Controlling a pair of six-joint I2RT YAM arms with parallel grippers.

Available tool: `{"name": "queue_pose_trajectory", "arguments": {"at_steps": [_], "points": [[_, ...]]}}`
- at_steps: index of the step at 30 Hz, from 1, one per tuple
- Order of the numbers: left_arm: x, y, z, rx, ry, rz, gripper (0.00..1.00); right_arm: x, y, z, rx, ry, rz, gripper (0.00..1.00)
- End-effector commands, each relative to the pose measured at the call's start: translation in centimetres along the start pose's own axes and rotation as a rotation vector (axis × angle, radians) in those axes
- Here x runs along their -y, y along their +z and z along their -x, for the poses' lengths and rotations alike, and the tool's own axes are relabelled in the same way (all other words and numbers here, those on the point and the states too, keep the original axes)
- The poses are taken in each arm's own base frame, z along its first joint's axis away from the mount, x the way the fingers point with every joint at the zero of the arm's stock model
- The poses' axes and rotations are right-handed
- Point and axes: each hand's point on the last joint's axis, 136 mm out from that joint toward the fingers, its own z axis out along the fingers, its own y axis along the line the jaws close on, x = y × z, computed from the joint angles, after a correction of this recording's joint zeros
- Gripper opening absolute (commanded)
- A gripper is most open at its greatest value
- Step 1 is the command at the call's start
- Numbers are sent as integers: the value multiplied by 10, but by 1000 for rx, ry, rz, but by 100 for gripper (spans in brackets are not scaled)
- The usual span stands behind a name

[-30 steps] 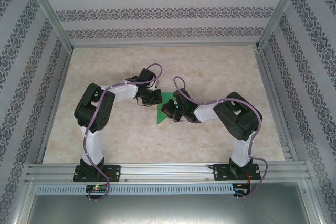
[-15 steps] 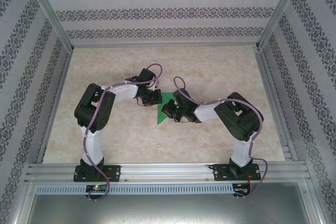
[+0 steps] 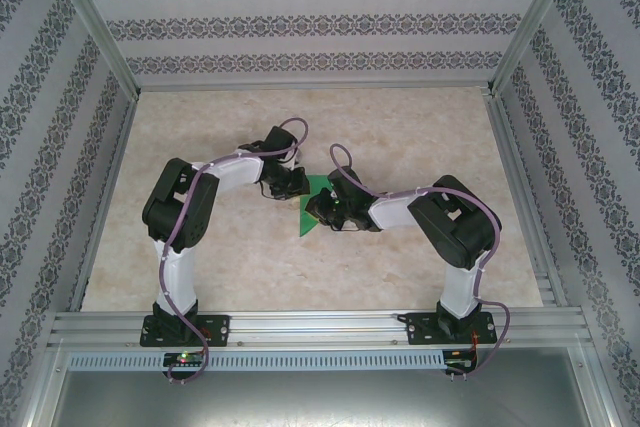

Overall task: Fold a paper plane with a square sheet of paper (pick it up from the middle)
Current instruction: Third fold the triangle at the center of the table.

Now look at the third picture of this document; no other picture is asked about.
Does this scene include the green paper sheet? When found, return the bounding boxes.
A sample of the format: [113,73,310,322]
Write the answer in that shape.
[297,174,332,238]

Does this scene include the grey metal sheet panel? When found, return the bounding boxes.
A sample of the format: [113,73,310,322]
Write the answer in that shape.
[52,369,609,427]

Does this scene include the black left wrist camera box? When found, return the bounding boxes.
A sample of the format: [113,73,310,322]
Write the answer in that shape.
[273,168,312,200]

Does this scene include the aluminium slotted mounting rail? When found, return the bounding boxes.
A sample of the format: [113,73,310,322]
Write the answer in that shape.
[47,309,587,351]

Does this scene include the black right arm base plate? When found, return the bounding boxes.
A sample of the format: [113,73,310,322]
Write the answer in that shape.
[402,311,496,347]

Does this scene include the white slotted cable duct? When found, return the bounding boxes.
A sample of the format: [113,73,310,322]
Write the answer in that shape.
[67,349,449,372]

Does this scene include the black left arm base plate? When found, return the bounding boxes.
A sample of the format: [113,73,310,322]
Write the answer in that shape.
[140,314,232,348]

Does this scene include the aluminium side rail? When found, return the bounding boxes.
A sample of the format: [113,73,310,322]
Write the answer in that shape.
[482,89,560,308]
[68,91,142,313]

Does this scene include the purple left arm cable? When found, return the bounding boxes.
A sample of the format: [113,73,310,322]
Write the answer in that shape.
[157,117,309,388]

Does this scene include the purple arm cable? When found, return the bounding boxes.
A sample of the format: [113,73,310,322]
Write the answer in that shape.
[329,144,512,378]
[157,117,309,388]

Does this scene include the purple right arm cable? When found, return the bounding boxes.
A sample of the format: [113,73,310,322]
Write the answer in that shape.
[329,144,512,378]

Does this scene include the aluminium frame post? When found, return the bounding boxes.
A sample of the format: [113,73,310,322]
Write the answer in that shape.
[487,0,585,96]
[44,0,140,98]

